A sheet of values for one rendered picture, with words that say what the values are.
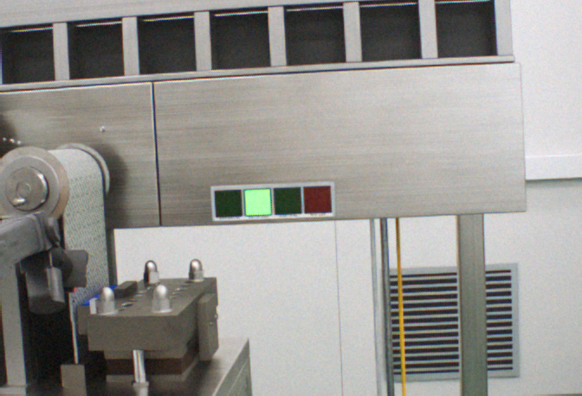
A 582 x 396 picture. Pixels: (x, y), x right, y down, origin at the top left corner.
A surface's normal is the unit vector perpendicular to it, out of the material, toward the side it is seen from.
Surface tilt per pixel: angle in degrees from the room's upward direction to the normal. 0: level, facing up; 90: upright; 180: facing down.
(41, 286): 65
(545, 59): 90
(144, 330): 90
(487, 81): 90
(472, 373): 90
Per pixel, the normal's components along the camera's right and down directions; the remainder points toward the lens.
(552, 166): -0.10, 0.06
